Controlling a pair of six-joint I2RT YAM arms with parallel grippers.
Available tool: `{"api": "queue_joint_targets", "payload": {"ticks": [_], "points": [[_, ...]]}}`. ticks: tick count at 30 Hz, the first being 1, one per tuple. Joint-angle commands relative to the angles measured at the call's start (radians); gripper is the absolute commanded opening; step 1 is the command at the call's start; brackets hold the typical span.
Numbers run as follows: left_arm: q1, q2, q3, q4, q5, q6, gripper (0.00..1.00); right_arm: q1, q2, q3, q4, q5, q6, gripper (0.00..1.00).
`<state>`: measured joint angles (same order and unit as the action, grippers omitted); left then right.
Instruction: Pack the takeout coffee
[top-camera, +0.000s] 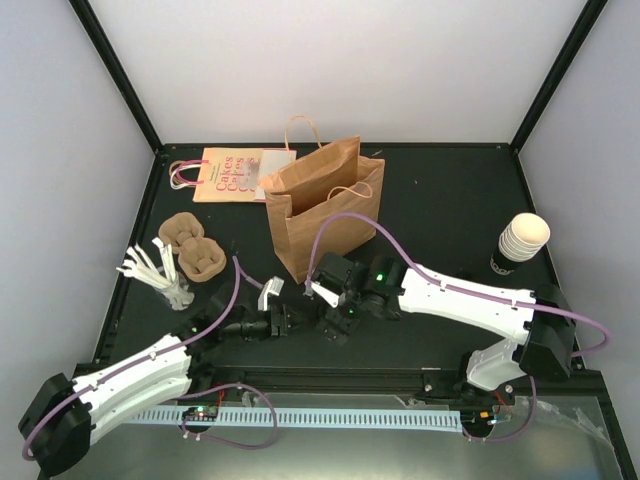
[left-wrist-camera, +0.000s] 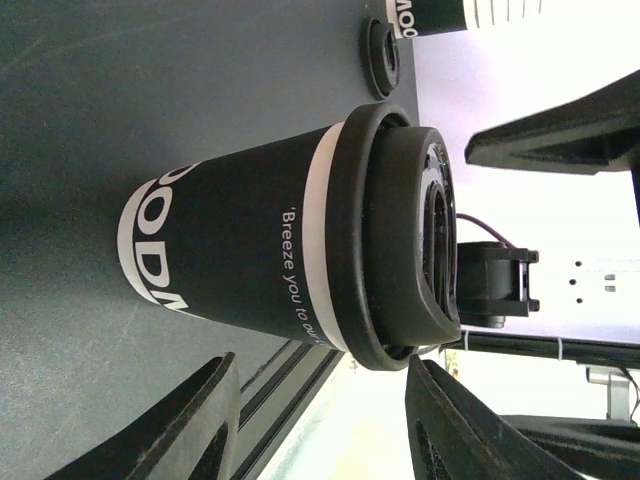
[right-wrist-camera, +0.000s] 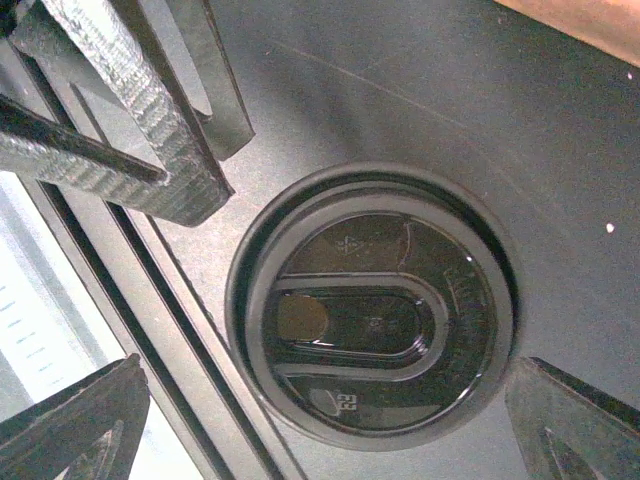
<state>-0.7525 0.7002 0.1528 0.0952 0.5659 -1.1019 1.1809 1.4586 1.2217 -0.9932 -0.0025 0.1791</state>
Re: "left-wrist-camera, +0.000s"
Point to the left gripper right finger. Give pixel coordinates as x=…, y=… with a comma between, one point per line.
x=454, y=435

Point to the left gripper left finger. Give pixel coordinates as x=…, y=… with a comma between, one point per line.
x=188, y=434

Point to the black coffee cup lid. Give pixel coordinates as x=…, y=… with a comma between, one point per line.
x=380, y=58
x=390, y=237

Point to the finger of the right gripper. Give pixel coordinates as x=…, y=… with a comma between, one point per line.
x=596, y=133

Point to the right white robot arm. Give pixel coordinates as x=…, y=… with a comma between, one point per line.
x=591, y=279

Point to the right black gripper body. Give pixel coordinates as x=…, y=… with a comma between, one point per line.
x=493, y=283

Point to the stack of white paper cups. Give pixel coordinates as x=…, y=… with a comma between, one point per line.
x=485, y=14

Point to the black takeout coffee cup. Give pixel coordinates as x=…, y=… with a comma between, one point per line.
x=240, y=239

